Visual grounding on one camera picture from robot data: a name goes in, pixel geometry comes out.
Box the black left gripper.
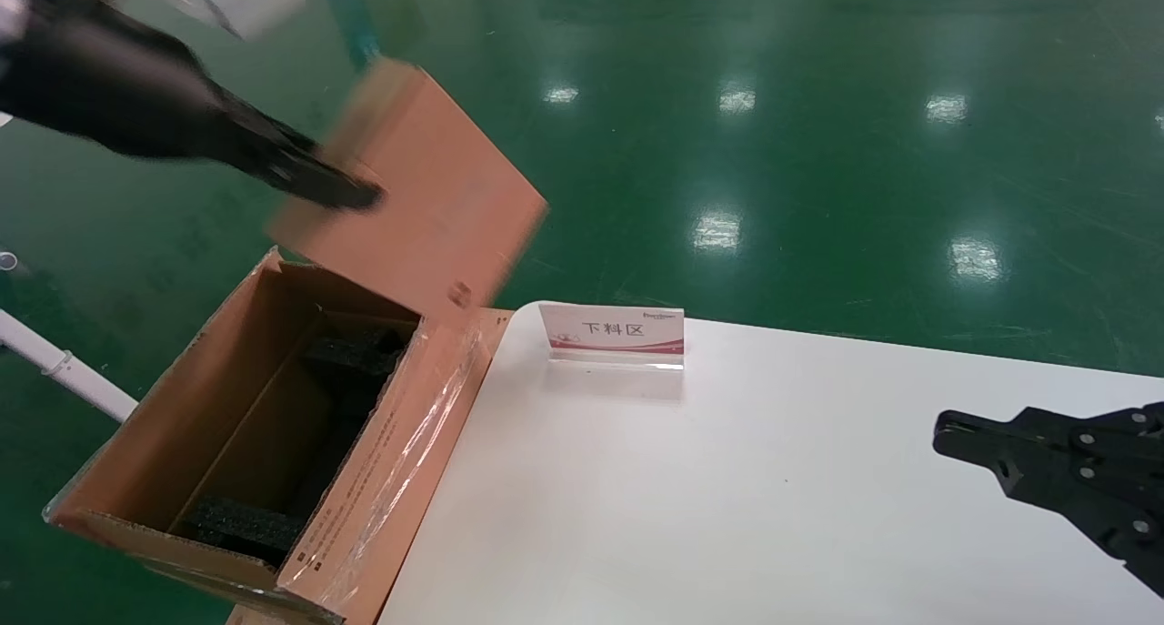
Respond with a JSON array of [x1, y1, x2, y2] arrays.
[[0, 0, 385, 212]]

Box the white pole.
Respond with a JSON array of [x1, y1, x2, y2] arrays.
[[0, 309, 139, 423]]

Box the acrylic sign with red card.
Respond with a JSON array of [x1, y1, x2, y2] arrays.
[[538, 303, 686, 371]]

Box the small cardboard box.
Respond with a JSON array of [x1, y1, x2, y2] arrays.
[[266, 56, 550, 326]]

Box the large open cardboard box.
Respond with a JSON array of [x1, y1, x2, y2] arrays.
[[43, 247, 499, 625]]

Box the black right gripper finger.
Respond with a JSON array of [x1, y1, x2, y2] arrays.
[[933, 405, 1164, 599]]

